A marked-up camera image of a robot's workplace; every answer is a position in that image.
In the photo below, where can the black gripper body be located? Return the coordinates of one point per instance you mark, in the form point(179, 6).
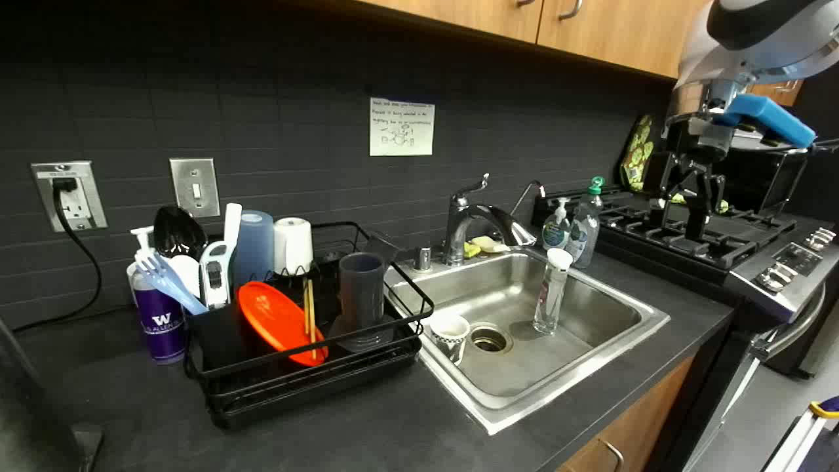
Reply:
point(695, 145)

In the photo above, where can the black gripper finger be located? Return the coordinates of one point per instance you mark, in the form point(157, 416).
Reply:
point(704, 210)
point(675, 187)

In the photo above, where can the clear pump soap bottle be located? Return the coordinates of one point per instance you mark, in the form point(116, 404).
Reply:
point(557, 235)

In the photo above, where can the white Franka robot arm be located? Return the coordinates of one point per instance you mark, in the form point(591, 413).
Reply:
point(768, 40)

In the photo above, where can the dish soap bottle green cap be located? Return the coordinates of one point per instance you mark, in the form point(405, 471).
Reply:
point(591, 233)

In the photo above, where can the clear plastic bottle white cap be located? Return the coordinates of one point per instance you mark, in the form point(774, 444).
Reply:
point(550, 297)

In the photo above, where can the large chrome faucet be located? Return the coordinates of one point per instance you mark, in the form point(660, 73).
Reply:
point(466, 219)

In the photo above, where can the green patterned oven mitt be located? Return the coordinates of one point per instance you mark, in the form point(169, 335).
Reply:
point(637, 154)

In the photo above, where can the black countertop oven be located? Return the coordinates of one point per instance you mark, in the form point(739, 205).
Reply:
point(768, 180)

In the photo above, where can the stainless gas stove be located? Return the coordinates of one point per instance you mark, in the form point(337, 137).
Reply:
point(777, 264)

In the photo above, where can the stainless steel sink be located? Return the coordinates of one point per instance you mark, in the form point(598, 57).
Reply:
point(604, 315)

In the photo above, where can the yellow sponge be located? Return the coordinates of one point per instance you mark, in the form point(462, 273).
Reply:
point(483, 248)

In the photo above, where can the wooden base cabinets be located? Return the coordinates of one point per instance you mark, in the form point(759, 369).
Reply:
point(637, 428)

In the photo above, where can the white cup in sink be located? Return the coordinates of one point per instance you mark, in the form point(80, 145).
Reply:
point(449, 332)

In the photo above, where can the white paper note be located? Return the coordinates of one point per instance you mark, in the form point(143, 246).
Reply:
point(402, 128)

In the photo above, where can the grey plastic cup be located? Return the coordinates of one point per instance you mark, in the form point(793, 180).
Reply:
point(360, 289)

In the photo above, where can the wooden chopstick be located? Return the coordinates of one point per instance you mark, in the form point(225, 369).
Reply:
point(304, 311)
point(313, 311)

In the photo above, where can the white cylindrical cup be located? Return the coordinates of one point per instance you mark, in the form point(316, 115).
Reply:
point(291, 246)

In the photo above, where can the orange plate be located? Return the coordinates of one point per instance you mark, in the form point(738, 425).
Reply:
point(270, 319)

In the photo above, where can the blue translucent container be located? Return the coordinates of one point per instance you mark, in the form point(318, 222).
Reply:
point(251, 251)

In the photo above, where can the white handheld thermometer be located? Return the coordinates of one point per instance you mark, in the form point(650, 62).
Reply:
point(215, 271)

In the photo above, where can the black ladle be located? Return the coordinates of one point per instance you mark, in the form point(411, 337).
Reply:
point(177, 230)

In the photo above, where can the light blue plastic fork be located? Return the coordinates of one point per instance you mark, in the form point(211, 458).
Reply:
point(171, 285)

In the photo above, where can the purple tumbler white W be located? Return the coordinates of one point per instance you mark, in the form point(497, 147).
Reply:
point(160, 328)

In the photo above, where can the white pump dispenser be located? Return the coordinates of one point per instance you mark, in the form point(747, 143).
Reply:
point(139, 251)

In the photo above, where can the black angular stand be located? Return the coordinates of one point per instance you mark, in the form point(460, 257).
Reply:
point(35, 420)

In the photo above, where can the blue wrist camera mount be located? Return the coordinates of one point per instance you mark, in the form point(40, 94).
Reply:
point(768, 118)

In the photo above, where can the wooden wall cabinets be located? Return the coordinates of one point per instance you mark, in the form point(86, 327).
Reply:
point(611, 29)

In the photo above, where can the small chrome sink post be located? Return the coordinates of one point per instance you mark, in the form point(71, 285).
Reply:
point(422, 257)

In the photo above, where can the steel light switch plate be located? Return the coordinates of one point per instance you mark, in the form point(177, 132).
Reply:
point(195, 187)

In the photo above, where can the steel wall power outlet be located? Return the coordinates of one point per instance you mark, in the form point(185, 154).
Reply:
point(81, 205)

